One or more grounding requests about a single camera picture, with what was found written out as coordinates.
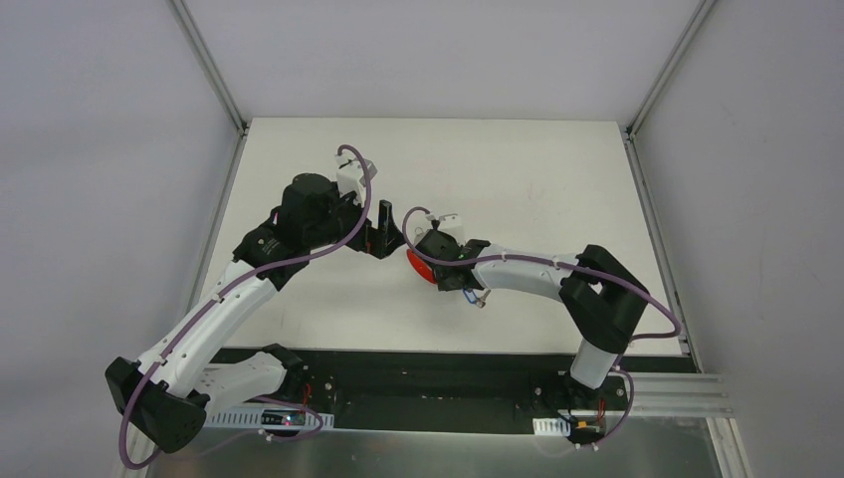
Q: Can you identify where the metal key holder red handle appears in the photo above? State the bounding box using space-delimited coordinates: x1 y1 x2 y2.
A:
406 249 437 285

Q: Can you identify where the silver key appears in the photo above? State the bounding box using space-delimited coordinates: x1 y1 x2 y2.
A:
475 290 492 309

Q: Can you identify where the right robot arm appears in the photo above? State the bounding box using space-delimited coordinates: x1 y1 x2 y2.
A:
408 229 650 408

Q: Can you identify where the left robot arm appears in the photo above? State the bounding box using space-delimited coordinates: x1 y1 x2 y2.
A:
105 173 404 456

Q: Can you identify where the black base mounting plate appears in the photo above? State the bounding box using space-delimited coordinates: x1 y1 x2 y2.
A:
204 348 701 437

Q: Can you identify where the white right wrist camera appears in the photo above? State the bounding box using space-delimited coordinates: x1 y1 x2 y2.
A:
426 213 466 244

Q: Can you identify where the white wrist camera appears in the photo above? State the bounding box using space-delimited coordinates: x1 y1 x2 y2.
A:
334 155 367 204
426 213 466 244

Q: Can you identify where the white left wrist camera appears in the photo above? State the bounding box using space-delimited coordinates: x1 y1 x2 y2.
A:
334 155 367 204

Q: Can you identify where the right white cable duct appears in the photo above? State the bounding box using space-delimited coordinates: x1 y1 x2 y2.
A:
532 417 571 437

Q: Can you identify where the white cable duct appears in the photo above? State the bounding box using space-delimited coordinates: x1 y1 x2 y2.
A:
532 417 571 437
204 406 334 431

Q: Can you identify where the left white cable duct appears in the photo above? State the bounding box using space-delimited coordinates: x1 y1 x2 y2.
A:
204 406 334 431

